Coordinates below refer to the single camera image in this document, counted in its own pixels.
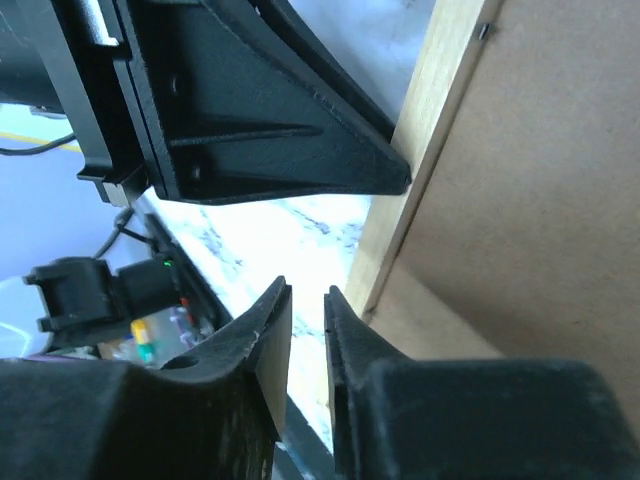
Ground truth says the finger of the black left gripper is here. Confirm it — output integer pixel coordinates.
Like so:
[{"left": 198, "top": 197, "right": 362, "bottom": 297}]
[
  {"left": 250, "top": 0, "right": 394, "bottom": 140},
  {"left": 113, "top": 1, "right": 411, "bottom": 205}
]

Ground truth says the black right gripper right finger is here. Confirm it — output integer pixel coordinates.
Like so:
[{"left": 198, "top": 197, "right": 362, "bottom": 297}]
[{"left": 324, "top": 287, "right": 639, "bottom": 479}]

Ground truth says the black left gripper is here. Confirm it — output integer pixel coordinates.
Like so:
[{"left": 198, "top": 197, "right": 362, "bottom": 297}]
[{"left": 1, "top": 1, "right": 147, "bottom": 205}]

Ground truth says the yellow-rimmed whiteboard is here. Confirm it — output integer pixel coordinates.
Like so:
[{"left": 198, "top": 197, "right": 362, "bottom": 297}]
[{"left": 1, "top": 130, "right": 82, "bottom": 157}]

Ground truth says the brown frame backing board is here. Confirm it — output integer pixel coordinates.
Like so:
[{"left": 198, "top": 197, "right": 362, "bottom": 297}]
[{"left": 366, "top": 1, "right": 639, "bottom": 416}]

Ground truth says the light wooden picture frame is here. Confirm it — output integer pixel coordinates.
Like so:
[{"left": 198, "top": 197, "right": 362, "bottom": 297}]
[{"left": 344, "top": 1, "right": 503, "bottom": 318}]

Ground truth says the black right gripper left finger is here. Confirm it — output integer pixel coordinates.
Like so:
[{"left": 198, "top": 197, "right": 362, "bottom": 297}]
[{"left": 1, "top": 277, "right": 292, "bottom": 479}]

